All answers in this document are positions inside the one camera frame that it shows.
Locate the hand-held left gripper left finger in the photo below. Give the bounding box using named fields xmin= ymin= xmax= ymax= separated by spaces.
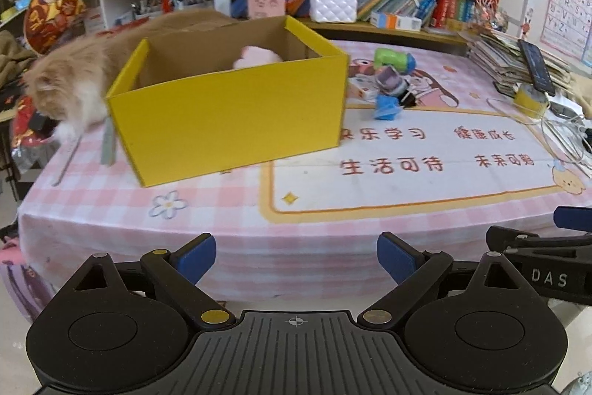
xmin=62 ymin=233 xmax=236 ymax=329

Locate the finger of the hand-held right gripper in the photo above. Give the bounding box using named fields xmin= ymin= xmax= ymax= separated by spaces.
xmin=485 ymin=226 xmax=592 ymax=260
xmin=554 ymin=205 xmax=592 ymax=235

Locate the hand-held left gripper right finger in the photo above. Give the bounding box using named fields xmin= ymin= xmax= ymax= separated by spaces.
xmin=357 ymin=232 xmax=530 ymax=328

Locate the yellow cardboard box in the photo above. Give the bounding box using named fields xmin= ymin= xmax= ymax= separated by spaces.
xmin=105 ymin=16 xmax=350 ymax=188

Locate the blue plastic piece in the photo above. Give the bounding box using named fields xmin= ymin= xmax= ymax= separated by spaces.
xmin=374 ymin=94 xmax=401 ymax=121

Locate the purple grey toy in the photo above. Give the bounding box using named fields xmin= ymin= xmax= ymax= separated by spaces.
xmin=376 ymin=66 xmax=410 ymax=96

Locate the green plastic toy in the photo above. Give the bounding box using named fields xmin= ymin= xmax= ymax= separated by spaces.
xmin=374 ymin=48 xmax=417 ymax=74

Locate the pink white plush pig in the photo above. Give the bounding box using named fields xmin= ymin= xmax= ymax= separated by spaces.
xmin=232 ymin=46 xmax=284 ymax=70

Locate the pink printed tablecloth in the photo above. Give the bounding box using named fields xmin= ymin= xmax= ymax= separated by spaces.
xmin=18 ymin=39 xmax=592 ymax=298

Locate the yellow tape roll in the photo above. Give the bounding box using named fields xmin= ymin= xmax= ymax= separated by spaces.
xmin=513 ymin=83 xmax=549 ymax=116

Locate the black smartphone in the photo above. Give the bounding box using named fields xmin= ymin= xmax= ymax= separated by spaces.
xmin=518 ymin=39 xmax=556 ymax=96

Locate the purple printed fabric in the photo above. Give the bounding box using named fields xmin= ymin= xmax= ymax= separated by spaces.
xmin=0 ymin=238 xmax=56 ymax=322

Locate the stack of booklets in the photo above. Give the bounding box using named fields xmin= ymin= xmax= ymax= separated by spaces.
xmin=465 ymin=27 xmax=572 ymax=97

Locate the ginger long-haired cat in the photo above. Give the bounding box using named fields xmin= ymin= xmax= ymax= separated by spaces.
xmin=23 ymin=9 xmax=241 ymax=141

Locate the glittery hair ornament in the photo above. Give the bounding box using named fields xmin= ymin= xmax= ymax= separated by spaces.
xmin=472 ymin=0 xmax=509 ymax=32

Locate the orange white carton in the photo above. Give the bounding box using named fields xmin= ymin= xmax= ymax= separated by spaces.
xmin=370 ymin=10 xmax=423 ymax=32

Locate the pink cartoon canister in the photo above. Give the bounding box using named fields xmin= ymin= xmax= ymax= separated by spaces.
xmin=245 ymin=0 xmax=286 ymax=20

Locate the olive fleece blanket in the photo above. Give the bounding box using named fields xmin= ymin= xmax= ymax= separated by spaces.
xmin=0 ymin=29 xmax=35 ymax=74

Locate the white charging cable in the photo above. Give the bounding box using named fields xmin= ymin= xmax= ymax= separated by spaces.
xmin=485 ymin=96 xmax=592 ymax=157

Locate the deer wall sticker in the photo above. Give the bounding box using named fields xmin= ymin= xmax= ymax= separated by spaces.
xmin=522 ymin=9 xmax=538 ymax=45

